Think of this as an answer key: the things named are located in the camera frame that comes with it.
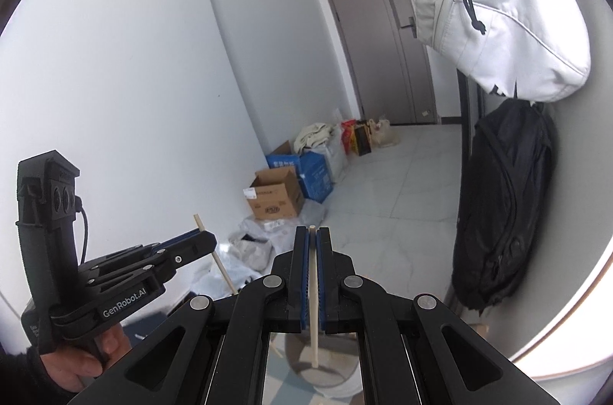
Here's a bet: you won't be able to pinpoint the large blue box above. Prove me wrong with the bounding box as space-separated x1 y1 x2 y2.
299 150 334 203

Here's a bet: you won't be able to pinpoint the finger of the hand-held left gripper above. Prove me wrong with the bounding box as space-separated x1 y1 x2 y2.
81 231 217 292
79 230 202 272

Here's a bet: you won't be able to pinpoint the clear plastic bag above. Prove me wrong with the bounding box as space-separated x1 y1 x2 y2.
318 137 351 182

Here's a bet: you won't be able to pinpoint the white divided utensil holder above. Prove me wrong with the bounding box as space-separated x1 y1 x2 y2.
285 328 361 398

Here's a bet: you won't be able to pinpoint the black cable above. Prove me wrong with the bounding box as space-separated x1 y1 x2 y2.
72 194 90 263

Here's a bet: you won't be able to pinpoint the beige plastic bag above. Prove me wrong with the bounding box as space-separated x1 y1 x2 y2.
369 115 402 148

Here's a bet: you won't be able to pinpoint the beige cloth bundle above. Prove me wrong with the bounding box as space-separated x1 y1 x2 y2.
293 123 337 153

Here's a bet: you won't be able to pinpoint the grey door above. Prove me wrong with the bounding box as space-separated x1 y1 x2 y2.
313 0 440 126

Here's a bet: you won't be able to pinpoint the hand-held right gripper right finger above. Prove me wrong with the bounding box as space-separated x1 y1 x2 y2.
316 225 562 405

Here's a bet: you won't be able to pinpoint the black backpack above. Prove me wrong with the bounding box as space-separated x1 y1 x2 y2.
450 98 559 316

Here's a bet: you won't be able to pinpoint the dark box with white figure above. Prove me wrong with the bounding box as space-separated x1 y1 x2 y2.
122 313 169 344

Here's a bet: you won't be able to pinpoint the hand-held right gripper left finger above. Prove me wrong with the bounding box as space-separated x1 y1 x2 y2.
67 225 312 405

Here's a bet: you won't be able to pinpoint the person's left hand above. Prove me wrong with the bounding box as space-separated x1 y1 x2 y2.
41 323 131 392

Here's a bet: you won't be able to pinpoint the small blue box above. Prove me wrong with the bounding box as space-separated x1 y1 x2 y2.
266 152 302 172

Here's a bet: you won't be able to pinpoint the person's left forearm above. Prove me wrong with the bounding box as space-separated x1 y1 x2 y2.
0 338 72 405

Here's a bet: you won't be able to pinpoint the black and orange box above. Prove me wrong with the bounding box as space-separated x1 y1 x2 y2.
352 122 373 157

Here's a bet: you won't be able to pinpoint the white bag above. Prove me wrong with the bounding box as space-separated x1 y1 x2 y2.
414 0 593 102

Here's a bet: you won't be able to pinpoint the crumpled white plastic bags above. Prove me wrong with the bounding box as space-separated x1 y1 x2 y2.
192 213 327 301

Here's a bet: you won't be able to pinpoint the brown cardboard box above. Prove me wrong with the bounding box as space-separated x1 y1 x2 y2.
246 168 306 222

